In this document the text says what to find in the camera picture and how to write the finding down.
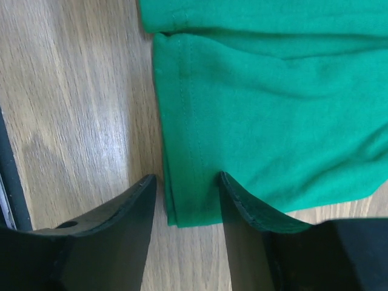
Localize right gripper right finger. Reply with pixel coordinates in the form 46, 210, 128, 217
218, 172, 312, 290

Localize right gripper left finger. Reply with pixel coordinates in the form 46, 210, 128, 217
38, 175, 157, 290

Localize green t shirt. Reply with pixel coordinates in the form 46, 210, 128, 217
139, 1, 387, 227

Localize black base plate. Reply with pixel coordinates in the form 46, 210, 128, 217
1, 111, 32, 231

